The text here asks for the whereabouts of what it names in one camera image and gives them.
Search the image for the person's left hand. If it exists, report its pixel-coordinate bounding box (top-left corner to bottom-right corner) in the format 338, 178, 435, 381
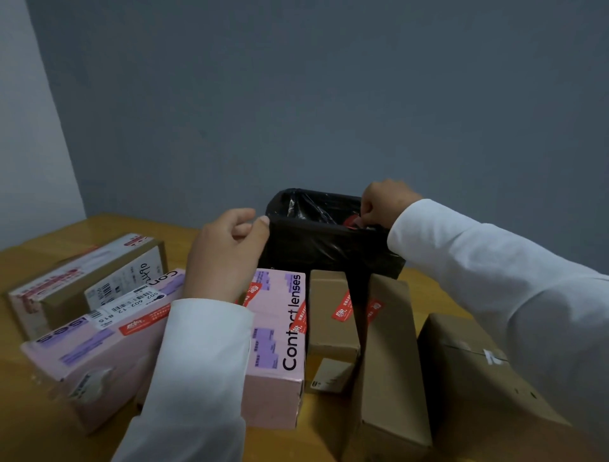
183, 208, 270, 304

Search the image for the person's right hand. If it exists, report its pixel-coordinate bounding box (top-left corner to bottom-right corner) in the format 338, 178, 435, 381
360, 179, 423, 230

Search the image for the black plastic trash bag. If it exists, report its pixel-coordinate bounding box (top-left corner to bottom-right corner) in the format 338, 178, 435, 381
258, 188, 406, 355

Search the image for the person's right forearm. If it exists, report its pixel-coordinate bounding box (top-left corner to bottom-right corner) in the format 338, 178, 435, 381
387, 199, 609, 450

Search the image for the person's left forearm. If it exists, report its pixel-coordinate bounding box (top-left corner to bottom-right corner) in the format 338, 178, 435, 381
112, 298, 255, 462

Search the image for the small brown box, red sticker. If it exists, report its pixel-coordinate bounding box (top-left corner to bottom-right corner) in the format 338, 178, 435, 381
307, 270, 361, 365

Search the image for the pink box with black lettering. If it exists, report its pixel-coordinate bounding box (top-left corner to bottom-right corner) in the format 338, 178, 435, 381
236, 269, 306, 430

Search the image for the tiny brown box, white label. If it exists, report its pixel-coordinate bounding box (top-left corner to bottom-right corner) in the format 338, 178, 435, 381
308, 357, 356, 395

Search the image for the long brown cardboard box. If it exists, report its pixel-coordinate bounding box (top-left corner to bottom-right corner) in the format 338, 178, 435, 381
342, 274, 434, 462

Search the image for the pink box with shipping label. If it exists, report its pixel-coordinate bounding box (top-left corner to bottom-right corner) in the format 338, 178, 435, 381
20, 269, 187, 435

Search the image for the taped brown box, white label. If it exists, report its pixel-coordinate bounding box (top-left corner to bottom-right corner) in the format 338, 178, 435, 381
7, 233, 168, 341

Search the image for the large brown cardboard box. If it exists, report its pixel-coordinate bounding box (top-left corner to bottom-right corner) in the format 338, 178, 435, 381
417, 313, 572, 462

